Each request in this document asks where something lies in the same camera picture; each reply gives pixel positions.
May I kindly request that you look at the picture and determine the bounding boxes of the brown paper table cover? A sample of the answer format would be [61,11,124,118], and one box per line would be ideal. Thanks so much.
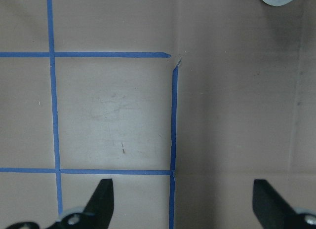
[0,0,316,229]

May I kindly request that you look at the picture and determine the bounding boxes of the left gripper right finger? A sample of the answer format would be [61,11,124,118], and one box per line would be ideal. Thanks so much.
[252,179,316,229]

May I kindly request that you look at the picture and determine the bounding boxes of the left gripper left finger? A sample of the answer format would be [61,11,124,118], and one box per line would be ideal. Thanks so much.
[4,178,115,229]

